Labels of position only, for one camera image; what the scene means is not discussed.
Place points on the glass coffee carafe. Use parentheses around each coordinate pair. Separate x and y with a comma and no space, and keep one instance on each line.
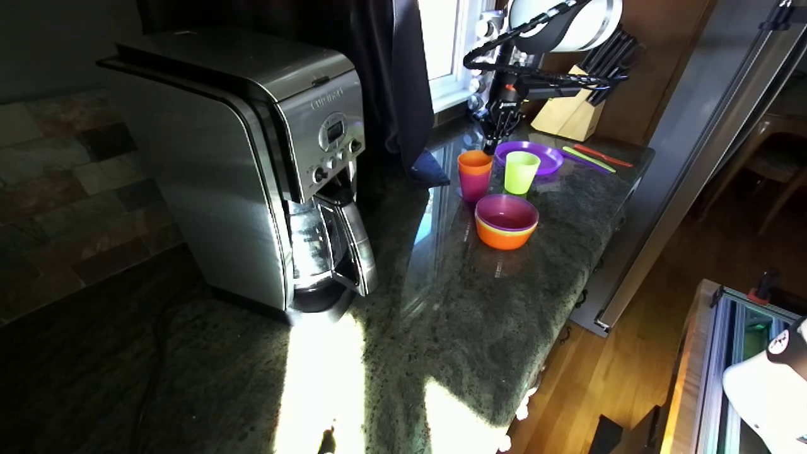
(332,245)

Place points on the silver coffee maker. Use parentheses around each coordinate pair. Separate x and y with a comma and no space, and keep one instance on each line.
(237,128)

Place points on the purple plastic bowl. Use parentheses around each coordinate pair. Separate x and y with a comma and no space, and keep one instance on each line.
(508,212)

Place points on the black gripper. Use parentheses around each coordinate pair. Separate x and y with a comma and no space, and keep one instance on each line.
(515,89)

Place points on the orange plastic cup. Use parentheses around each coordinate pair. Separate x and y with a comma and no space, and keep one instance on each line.
(474,166)

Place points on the stainless steel refrigerator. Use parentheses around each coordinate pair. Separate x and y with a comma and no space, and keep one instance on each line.
(737,66)

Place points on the purple plastic cup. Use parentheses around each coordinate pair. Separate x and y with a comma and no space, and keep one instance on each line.
(472,187)

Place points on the green plastic utensil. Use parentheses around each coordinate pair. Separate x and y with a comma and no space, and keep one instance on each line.
(584,158)

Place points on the purple plastic plate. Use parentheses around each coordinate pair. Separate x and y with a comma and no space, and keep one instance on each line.
(550,161)

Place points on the wooden knife block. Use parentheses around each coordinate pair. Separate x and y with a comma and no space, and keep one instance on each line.
(570,117)

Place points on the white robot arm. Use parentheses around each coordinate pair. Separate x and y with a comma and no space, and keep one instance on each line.
(513,59)

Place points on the orange plastic bowl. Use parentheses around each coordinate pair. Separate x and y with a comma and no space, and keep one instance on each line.
(498,238)

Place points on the lime green plastic cup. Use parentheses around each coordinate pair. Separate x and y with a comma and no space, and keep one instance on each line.
(521,170)

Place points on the orange plastic utensil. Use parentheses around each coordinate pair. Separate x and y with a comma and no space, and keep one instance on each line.
(602,154)

